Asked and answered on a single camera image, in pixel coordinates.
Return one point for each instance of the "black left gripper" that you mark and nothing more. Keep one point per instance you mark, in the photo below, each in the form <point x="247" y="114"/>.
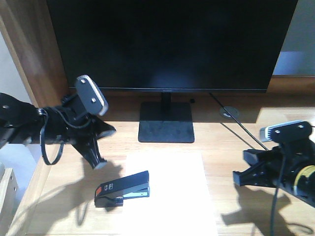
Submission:
<point x="71" y="123"/>

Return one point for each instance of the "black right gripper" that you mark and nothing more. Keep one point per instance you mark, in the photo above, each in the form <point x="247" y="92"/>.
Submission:
<point x="277" y="167"/>

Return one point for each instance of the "black stapler with orange button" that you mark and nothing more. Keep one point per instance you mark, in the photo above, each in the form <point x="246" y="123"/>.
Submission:
<point x="114" y="192"/>

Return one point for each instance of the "white paper sheets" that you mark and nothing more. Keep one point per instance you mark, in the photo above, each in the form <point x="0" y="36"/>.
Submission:
<point x="179" y="203"/>

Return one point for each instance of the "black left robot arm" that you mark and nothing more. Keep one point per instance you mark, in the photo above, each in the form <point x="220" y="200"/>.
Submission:
<point x="23" y="123"/>

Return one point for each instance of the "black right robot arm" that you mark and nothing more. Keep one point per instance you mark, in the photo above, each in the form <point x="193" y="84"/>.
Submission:
<point x="304" y="182"/>

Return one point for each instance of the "black computer monitor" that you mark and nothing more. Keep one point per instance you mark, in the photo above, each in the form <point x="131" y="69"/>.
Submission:
<point x="170" y="46"/>

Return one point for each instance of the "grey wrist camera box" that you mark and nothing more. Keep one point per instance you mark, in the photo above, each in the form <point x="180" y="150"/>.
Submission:
<point x="293" y="136"/>
<point x="88" y="99"/>

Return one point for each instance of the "round desk cable grommet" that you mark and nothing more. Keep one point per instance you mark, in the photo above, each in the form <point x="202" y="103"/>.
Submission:
<point x="229" y="112"/>

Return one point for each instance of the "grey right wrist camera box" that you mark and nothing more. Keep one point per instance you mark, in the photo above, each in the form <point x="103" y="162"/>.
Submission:
<point x="293" y="136"/>

